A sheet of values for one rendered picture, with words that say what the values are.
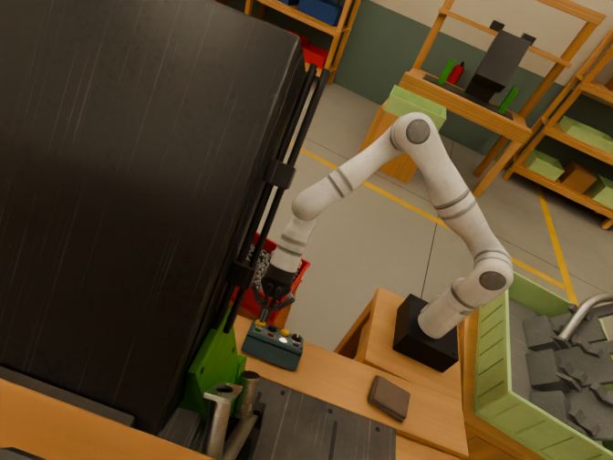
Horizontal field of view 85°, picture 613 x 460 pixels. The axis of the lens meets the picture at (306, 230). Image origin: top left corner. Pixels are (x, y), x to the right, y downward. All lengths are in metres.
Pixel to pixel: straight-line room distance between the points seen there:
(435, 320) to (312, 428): 0.47
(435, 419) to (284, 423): 0.41
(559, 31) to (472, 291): 5.08
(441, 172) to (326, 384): 0.60
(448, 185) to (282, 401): 0.65
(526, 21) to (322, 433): 5.49
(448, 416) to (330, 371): 0.34
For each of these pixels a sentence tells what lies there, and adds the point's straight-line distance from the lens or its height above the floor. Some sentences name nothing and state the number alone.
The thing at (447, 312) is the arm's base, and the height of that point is 1.06.
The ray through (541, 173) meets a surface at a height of 0.28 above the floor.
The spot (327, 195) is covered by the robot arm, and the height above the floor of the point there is 1.27.
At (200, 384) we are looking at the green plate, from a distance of 0.51.
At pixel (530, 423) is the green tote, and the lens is 1.30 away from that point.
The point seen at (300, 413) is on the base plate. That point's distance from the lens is 0.90.
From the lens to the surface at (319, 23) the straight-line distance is 5.55.
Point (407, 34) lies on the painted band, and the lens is 5.84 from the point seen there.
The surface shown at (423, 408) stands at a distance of 1.06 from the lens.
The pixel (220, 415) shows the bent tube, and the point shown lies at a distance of 0.55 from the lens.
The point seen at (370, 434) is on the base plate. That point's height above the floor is 0.90.
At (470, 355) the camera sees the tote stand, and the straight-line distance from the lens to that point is 1.44.
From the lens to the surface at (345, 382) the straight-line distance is 0.97.
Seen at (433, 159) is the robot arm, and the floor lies 1.42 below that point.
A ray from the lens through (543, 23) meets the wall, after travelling 5.82.
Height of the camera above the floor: 1.72
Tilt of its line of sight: 40 degrees down
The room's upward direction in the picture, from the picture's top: 23 degrees clockwise
